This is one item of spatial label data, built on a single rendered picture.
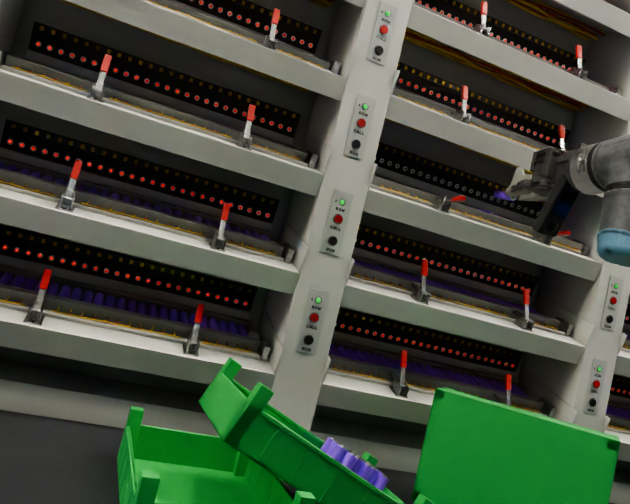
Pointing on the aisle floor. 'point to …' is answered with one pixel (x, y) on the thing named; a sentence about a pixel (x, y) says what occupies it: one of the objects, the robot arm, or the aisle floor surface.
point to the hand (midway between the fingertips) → (513, 196)
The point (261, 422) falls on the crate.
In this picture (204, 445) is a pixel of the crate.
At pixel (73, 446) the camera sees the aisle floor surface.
